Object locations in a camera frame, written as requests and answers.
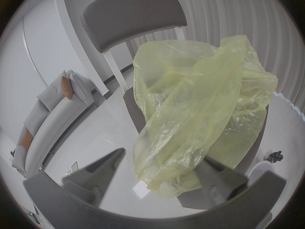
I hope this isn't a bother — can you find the black plastic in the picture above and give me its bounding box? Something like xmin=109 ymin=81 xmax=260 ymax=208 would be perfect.
xmin=266 ymin=151 xmax=284 ymax=163

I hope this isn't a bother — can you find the grey padded white chair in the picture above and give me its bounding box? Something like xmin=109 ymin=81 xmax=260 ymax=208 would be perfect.
xmin=81 ymin=0 xmax=270 ymax=210

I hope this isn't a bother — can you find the pale grey sofa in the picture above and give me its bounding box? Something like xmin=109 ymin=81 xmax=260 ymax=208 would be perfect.
xmin=11 ymin=69 xmax=99 ymax=176

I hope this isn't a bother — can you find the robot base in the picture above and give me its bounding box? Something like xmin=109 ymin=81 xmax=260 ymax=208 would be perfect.
xmin=25 ymin=205 xmax=56 ymax=229

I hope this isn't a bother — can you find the yellow plastic bag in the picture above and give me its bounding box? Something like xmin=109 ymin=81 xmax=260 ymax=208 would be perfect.
xmin=132 ymin=34 xmax=279 ymax=198

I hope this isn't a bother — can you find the orange cushion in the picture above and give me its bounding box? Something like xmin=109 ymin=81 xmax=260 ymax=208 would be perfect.
xmin=61 ymin=76 xmax=73 ymax=101
xmin=21 ymin=128 xmax=34 ymax=150

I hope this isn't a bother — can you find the pale grey cushion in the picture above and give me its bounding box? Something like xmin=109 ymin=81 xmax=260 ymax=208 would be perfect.
xmin=36 ymin=74 xmax=67 ymax=111
xmin=24 ymin=99 xmax=51 ymax=134

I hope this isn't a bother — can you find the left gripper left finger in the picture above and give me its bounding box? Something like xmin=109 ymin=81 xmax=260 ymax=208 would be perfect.
xmin=62 ymin=148 xmax=125 ymax=206

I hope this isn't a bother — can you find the white trash bin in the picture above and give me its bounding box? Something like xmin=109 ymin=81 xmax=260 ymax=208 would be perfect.
xmin=248 ymin=161 xmax=277 ymax=188

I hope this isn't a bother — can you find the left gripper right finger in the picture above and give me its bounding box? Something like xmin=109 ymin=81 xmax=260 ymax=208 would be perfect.
xmin=195 ymin=156 xmax=249 ymax=210

